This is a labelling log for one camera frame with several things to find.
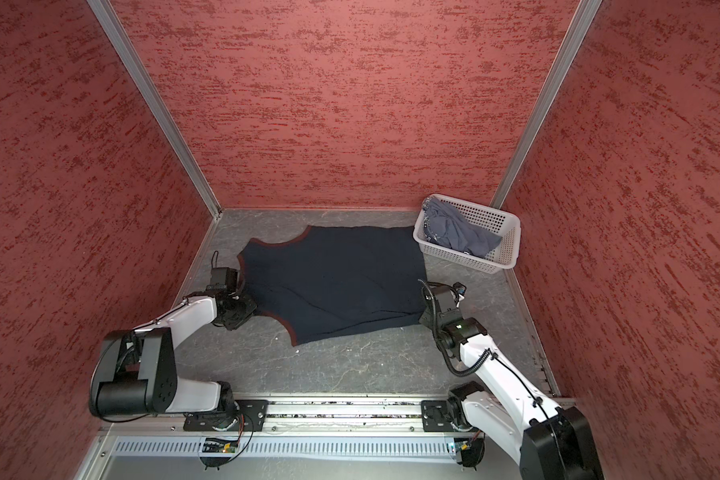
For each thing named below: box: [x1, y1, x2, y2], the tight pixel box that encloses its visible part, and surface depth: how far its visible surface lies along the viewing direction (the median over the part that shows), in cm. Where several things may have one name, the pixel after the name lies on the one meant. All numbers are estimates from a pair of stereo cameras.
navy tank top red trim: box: [238, 226, 428, 346], surface depth 102 cm
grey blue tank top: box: [422, 196, 503, 257], surface depth 107 cm
